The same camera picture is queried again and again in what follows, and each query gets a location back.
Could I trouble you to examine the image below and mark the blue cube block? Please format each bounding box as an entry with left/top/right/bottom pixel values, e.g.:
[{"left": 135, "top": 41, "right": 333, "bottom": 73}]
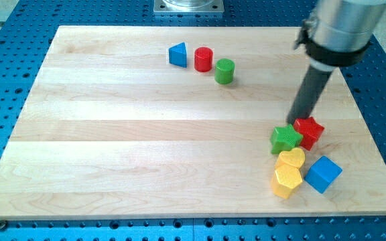
[{"left": 305, "top": 156, "right": 342, "bottom": 193}]

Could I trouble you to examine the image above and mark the wooden board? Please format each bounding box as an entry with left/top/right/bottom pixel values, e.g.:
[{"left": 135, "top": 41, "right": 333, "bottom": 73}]
[{"left": 0, "top": 25, "right": 386, "bottom": 220}]

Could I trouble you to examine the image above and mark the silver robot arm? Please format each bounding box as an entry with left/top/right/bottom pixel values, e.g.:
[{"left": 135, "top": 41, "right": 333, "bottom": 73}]
[{"left": 294, "top": 0, "right": 386, "bottom": 72}]

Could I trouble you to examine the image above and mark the red cylinder block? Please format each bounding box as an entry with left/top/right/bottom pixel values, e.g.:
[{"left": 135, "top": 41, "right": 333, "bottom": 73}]
[{"left": 194, "top": 47, "right": 213, "bottom": 72}]

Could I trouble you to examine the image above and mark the green cylinder block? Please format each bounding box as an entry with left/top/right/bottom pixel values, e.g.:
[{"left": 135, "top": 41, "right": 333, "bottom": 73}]
[{"left": 214, "top": 58, "right": 235, "bottom": 84}]

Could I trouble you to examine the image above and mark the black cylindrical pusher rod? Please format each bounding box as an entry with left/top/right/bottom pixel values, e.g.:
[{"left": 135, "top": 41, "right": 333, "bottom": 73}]
[{"left": 285, "top": 64, "right": 334, "bottom": 124}]

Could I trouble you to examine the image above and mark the blue triangle block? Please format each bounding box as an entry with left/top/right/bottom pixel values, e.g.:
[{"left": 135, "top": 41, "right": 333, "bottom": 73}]
[{"left": 168, "top": 42, "right": 187, "bottom": 68}]

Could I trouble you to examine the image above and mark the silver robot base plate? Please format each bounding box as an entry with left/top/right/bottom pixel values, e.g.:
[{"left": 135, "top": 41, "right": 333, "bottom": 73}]
[{"left": 153, "top": 0, "right": 224, "bottom": 15}]

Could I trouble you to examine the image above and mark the red star block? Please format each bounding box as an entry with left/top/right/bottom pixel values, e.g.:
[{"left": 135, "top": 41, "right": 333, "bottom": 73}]
[{"left": 294, "top": 116, "right": 325, "bottom": 151}]

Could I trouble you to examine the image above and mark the green star block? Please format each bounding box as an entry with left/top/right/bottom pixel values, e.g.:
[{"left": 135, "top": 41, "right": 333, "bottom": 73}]
[{"left": 270, "top": 124, "right": 304, "bottom": 155}]

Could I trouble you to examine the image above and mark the yellow hexagon block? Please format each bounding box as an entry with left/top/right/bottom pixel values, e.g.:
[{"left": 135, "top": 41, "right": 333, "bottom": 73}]
[{"left": 271, "top": 165, "right": 303, "bottom": 199}]

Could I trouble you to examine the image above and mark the yellow heart block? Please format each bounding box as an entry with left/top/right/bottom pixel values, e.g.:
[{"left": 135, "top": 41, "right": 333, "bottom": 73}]
[{"left": 275, "top": 147, "right": 306, "bottom": 169}]

